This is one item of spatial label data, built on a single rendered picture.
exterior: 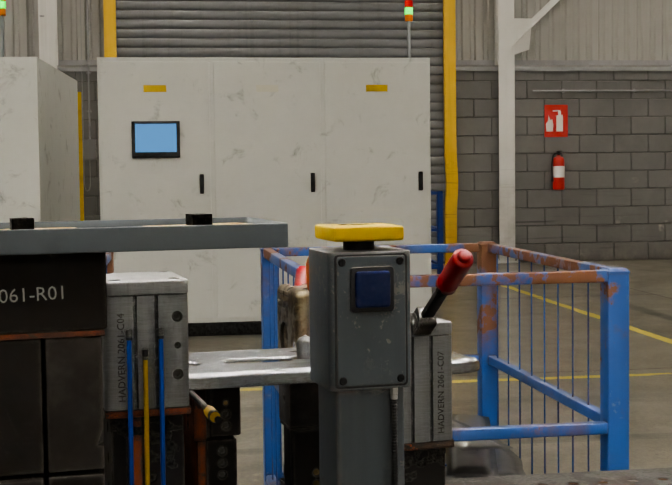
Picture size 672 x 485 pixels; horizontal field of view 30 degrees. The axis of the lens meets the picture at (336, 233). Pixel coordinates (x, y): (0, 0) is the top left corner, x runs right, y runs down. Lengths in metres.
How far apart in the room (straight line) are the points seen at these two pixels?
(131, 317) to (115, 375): 0.05
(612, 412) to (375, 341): 2.24
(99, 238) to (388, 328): 0.25
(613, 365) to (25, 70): 6.46
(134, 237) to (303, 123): 8.19
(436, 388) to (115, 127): 7.89
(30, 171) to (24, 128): 0.30
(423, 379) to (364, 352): 0.20
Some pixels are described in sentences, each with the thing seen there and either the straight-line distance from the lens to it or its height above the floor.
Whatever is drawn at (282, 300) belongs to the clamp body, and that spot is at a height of 1.04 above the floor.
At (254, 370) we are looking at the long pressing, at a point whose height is 1.00.
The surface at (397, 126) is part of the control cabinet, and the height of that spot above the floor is 1.50.
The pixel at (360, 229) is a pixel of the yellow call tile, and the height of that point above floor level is 1.16.
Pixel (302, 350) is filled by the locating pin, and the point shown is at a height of 1.01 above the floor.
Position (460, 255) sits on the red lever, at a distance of 1.08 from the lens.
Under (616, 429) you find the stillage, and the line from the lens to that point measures 3.24.
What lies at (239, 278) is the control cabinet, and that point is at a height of 0.41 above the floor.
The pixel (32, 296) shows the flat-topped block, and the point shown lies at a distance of 0.95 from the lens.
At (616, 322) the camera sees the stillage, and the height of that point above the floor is 0.82.
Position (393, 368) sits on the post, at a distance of 1.02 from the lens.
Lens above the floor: 1.21
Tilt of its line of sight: 3 degrees down
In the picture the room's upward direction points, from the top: 1 degrees counter-clockwise
